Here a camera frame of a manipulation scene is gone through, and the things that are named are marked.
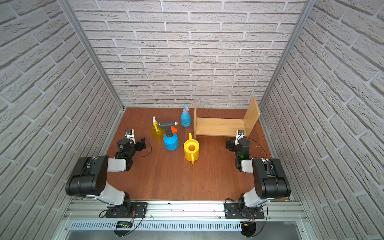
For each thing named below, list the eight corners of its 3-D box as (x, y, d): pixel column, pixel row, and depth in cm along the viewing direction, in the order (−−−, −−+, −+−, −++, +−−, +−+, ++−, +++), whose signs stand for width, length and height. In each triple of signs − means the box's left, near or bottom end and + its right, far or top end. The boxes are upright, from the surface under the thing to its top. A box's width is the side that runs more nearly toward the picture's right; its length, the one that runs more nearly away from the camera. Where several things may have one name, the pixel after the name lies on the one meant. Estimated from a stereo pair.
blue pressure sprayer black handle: (164, 150, 97) (157, 130, 79) (166, 142, 101) (159, 121, 83) (178, 150, 97) (174, 130, 79) (179, 142, 101) (176, 121, 83)
